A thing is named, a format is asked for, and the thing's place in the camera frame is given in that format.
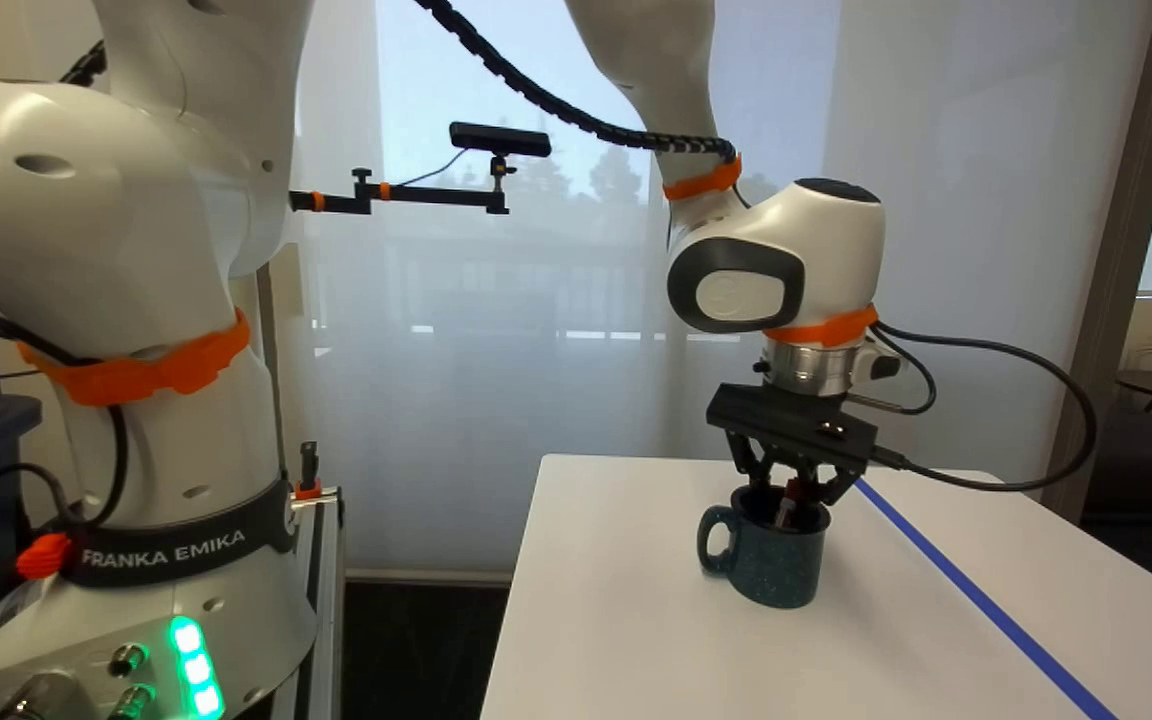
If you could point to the black external camera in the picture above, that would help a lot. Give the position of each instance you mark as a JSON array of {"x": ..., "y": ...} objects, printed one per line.
[{"x": 501, "y": 137}]

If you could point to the dark teal ceramic mug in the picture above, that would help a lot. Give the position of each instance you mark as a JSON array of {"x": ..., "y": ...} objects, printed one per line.
[{"x": 769, "y": 555}]

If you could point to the white metal stand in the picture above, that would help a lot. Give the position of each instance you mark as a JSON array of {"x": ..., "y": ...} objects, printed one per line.
[{"x": 322, "y": 602}]

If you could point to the brown window frame post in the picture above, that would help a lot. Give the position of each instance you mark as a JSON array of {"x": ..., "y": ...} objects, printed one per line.
[{"x": 1130, "y": 241}]

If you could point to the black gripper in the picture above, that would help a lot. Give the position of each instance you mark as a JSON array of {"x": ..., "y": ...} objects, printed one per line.
[{"x": 797, "y": 463}]

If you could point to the blue tape line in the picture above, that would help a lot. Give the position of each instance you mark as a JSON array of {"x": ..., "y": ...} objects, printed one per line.
[{"x": 979, "y": 602}]

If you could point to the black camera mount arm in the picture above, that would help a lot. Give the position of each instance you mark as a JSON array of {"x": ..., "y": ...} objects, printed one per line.
[{"x": 400, "y": 198}]

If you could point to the white sheer curtain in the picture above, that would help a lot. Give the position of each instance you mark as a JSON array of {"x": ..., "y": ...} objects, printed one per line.
[{"x": 471, "y": 347}]

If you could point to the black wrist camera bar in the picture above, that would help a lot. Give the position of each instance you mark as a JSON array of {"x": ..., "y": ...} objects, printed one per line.
[{"x": 789, "y": 413}]

